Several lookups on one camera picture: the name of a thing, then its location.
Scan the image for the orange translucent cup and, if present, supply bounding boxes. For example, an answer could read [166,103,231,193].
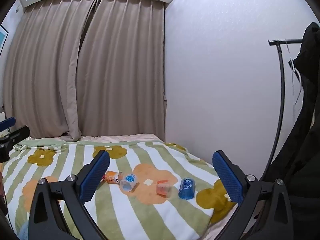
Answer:
[156,180,172,197]

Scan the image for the orange printed small bottle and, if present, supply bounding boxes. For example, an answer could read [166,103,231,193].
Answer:
[101,171,123,184]

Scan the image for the wall poster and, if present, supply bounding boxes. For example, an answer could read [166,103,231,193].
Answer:
[0,24,9,55]

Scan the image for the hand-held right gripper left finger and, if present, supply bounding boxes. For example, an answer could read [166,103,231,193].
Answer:
[28,150,111,240]

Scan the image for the black clothes rack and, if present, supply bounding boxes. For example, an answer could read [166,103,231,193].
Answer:
[260,39,303,180]

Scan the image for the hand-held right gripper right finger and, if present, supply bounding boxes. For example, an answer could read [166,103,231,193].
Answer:
[212,150,293,240]

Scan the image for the black hanging jacket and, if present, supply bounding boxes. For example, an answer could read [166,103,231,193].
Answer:
[260,22,320,240]

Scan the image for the blue translucent cup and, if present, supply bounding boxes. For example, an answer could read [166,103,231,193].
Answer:
[178,177,196,200]

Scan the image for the clear cup with blue label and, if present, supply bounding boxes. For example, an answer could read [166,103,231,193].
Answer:
[119,174,139,193]

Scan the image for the beige curtain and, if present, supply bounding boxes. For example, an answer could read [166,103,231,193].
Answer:
[2,0,99,142]
[75,0,166,140]

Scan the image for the green striped floral blanket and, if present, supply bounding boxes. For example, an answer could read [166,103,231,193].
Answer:
[2,140,238,240]

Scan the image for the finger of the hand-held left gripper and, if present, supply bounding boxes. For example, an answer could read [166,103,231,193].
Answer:
[0,126,30,162]
[0,117,16,132]

